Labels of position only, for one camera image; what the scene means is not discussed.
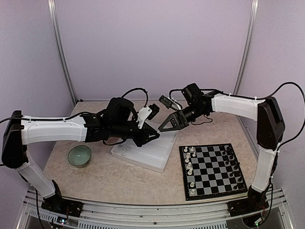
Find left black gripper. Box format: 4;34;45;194
110;121;160;147

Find aluminium frame post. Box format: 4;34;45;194
233;0;259;95
48;0;78;105

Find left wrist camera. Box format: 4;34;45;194
137;104;160;129

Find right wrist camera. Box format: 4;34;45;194
159;95;183;111

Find black white chess board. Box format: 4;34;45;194
179;143;248;201

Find left aluminium frame post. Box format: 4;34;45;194
48;0;78;105

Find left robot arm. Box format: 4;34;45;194
1;97;160;212

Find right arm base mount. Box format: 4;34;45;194
227;198;269;217

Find right aluminium frame post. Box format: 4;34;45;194
233;0;259;95

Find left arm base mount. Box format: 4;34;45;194
41;199;83;218

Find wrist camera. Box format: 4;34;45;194
137;104;160;129
159;95;183;111

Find green glass bowl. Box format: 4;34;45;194
68;145;92;168

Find white divided plastic tray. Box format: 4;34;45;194
111;131;178;173

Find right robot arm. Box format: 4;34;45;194
158;83;285;212

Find front aluminium rail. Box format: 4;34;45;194
14;189;294;229

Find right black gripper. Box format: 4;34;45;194
158;103;206;132

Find row of black chess pieces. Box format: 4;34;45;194
218;144;247;193

